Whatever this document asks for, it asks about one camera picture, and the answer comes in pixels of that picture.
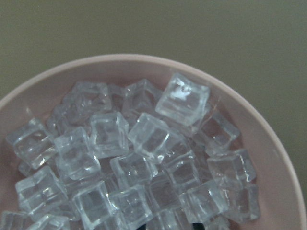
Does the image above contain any pile of clear ice cubes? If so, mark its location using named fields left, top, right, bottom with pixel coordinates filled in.
left=0, top=73, right=260, bottom=230

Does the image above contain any pink bowl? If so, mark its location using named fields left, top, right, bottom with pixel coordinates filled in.
left=0, top=54, right=307, bottom=230

